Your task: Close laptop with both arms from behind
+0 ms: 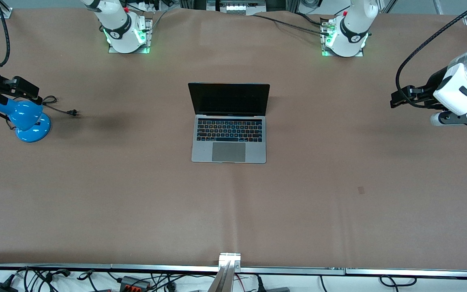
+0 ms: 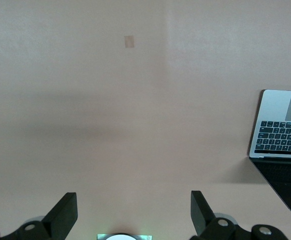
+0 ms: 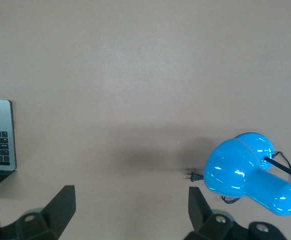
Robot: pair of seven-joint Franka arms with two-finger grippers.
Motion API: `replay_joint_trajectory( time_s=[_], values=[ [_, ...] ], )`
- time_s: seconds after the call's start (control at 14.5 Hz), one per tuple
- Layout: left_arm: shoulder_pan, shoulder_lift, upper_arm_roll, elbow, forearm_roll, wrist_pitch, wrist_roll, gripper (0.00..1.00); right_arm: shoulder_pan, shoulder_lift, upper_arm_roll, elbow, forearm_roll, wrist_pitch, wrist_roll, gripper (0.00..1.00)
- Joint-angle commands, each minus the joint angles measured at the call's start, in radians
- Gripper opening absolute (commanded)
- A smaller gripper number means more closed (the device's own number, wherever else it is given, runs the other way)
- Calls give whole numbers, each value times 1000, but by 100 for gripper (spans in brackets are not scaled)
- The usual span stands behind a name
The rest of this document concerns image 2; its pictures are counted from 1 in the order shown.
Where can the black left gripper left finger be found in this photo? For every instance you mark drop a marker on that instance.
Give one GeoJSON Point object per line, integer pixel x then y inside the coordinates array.
{"type": "Point", "coordinates": [58, 220]}

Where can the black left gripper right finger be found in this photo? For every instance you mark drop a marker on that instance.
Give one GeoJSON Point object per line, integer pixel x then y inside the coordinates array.
{"type": "Point", "coordinates": [203, 220]}

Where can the silver laptop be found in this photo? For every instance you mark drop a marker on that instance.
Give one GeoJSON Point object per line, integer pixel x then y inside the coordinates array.
{"type": "Point", "coordinates": [273, 112]}

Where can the brown table cover mat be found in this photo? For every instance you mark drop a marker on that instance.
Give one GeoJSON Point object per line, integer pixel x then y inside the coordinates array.
{"type": "Point", "coordinates": [135, 112]}

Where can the small brown tape patch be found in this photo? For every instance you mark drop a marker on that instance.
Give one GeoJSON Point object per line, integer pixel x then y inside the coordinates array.
{"type": "Point", "coordinates": [129, 41]}

